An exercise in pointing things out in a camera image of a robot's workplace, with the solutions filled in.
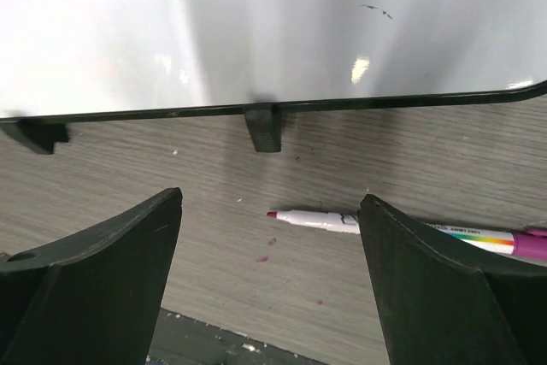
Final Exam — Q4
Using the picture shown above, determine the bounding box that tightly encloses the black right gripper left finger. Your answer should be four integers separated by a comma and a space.
1, 188, 182, 364

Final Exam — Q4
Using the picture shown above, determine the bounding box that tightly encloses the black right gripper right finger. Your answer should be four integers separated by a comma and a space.
358, 195, 546, 364

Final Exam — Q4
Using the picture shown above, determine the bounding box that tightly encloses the white marker with pink cap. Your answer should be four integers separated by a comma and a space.
267, 210, 546, 262

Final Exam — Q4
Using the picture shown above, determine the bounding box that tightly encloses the white whiteboard with black frame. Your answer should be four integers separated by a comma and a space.
1, 0, 546, 155

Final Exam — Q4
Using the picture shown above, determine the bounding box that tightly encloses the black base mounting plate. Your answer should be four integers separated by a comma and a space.
145, 309, 317, 365

